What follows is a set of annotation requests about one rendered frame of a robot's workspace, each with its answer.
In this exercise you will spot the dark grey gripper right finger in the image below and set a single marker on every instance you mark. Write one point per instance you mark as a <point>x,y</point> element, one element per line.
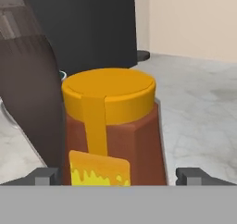
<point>191,176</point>

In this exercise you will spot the dark brown syrup bottle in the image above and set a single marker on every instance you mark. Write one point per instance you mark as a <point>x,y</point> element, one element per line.
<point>34,104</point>

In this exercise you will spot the black appliance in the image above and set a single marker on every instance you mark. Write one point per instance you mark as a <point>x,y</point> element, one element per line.
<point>92,24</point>

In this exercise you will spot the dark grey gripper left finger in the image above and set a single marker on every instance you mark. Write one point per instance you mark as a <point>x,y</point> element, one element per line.
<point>46,176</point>

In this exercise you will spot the teal mug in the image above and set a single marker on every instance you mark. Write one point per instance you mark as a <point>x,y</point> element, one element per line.
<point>63,75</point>

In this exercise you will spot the honey bottle with orange lid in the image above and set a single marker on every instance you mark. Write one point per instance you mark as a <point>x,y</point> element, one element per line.
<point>111,110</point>

